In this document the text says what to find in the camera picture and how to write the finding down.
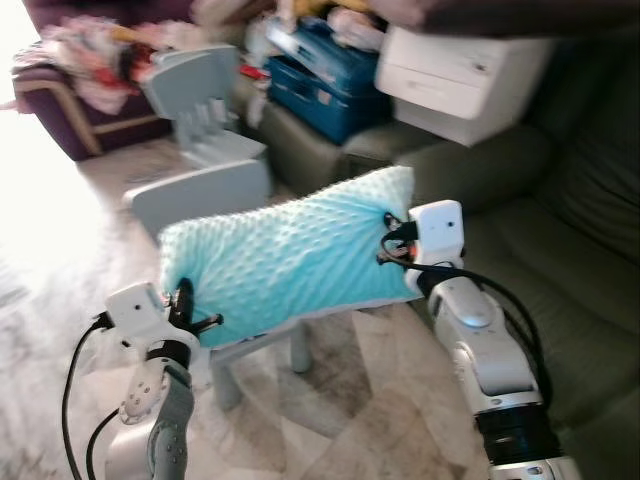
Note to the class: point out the teal dotted pillow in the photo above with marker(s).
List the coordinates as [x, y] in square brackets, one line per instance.
[290, 250]

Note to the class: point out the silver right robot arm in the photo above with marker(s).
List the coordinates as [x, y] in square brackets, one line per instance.
[490, 350]

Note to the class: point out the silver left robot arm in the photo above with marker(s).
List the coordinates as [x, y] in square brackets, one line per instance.
[160, 430]

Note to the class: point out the grey-green leather sofa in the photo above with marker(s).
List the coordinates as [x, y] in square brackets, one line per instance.
[540, 260]

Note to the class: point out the light blue plastic child chair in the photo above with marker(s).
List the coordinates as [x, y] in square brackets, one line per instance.
[200, 190]
[190, 80]

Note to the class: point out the blue fabric bag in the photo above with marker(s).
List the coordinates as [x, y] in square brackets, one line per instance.
[330, 100]

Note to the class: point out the white printer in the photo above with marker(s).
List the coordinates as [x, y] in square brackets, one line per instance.
[460, 80]

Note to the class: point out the purple armchair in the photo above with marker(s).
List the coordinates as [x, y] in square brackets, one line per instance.
[60, 130]

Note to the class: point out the yellow and white clothes heap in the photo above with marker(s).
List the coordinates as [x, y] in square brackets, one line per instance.
[350, 25]

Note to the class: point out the small red item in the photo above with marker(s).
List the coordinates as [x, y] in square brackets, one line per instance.
[254, 71]

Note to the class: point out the brown wooden ledge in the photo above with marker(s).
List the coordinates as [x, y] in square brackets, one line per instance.
[500, 15]

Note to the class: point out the pink and white clothes pile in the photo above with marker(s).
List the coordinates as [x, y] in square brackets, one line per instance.
[90, 60]

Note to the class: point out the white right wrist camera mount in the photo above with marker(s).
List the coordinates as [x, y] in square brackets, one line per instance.
[440, 230]

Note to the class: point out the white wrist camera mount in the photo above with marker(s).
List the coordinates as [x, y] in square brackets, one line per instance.
[440, 230]
[135, 310]

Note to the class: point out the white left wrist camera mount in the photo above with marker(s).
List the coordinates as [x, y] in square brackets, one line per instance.
[135, 310]

